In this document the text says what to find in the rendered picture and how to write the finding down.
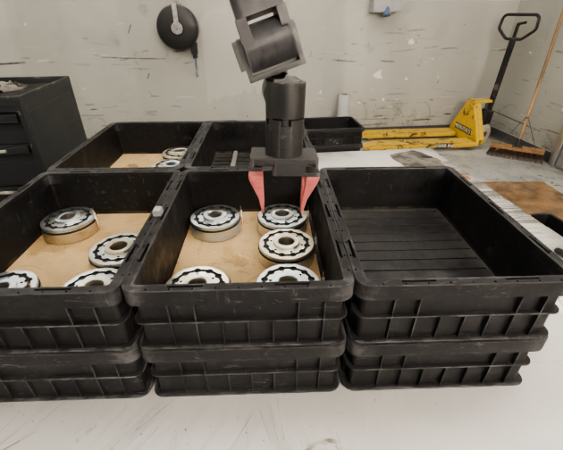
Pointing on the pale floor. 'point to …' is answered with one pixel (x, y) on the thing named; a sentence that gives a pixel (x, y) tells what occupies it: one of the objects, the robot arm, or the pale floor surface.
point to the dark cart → (25, 133)
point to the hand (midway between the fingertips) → (281, 206)
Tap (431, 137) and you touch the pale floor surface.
